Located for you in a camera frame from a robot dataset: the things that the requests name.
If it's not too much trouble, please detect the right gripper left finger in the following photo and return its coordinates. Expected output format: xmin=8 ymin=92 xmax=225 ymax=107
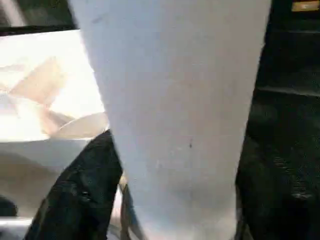
xmin=24 ymin=129 xmax=123 ymax=240

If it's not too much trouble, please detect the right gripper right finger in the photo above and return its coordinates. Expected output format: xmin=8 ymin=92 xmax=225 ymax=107
xmin=234 ymin=136 xmax=320 ymax=240

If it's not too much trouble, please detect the white plastic table top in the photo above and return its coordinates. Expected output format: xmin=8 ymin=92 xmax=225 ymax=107
xmin=0 ymin=28 xmax=141 ymax=240

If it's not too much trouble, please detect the white plastic table leg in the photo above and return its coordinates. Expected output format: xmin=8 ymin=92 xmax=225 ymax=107
xmin=69 ymin=0 xmax=273 ymax=240

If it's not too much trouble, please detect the black mat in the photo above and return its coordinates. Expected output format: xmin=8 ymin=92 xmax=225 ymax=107
xmin=0 ymin=0 xmax=320 ymax=240

